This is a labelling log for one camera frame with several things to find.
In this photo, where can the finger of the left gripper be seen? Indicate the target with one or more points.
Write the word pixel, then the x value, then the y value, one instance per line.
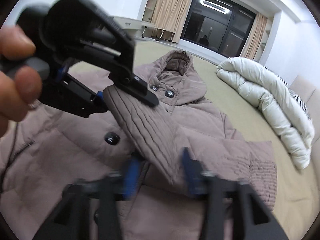
pixel 75 98
pixel 134 86

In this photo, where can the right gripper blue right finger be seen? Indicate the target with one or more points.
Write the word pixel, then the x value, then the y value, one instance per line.
pixel 196 177

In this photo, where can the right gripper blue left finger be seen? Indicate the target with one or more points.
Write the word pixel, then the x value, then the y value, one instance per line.
pixel 125 180

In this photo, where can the mauve hooded puffer coat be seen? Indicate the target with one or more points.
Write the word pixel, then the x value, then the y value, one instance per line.
pixel 54 148

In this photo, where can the person's left hand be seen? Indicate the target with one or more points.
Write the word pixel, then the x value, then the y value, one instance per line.
pixel 25 88

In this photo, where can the beige left curtain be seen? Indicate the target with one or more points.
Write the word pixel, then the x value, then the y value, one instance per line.
pixel 171 15

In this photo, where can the beige curtain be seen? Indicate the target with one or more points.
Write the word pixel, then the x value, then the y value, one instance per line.
pixel 255 37
pixel 171 15

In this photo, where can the beige bed sheet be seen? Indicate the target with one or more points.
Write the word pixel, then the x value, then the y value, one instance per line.
pixel 225 109

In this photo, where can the dark large window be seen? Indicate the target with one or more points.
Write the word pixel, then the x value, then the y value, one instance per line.
pixel 221 26

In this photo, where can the white folded duvet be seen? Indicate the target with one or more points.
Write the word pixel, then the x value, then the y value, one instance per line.
pixel 263 90

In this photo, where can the beige right curtain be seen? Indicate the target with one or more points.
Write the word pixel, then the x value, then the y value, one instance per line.
pixel 255 37

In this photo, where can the zebra print pillow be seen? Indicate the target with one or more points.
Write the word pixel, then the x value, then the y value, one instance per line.
pixel 294 95

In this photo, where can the beige upholstered headboard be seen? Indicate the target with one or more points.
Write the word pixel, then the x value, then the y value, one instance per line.
pixel 310 95

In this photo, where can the white wall-mounted desk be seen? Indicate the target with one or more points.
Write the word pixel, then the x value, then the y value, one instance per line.
pixel 134 27

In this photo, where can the metal frame chair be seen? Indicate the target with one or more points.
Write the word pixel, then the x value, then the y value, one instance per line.
pixel 158 34

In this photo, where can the white left wall shelf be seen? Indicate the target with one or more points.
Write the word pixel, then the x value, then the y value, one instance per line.
pixel 149 10

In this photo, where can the white wall shelf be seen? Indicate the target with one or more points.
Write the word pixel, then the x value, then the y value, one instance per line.
pixel 265 35
pixel 149 10

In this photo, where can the white right wall shelf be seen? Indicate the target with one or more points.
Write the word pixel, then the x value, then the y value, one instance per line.
pixel 265 35

